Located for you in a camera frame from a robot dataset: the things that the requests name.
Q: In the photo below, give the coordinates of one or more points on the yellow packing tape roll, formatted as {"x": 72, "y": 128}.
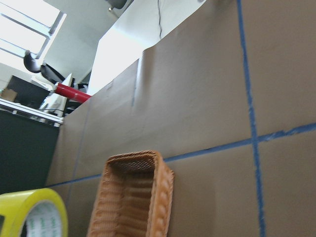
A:
{"x": 33, "y": 213}

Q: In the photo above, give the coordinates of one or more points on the brown wicker basket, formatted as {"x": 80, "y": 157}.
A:
{"x": 134, "y": 197}

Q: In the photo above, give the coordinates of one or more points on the red cylinder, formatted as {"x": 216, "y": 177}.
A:
{"x": 70, "y": 93}

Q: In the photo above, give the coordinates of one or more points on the black office chair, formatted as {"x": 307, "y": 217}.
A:
{"x": 49, "y": 73}

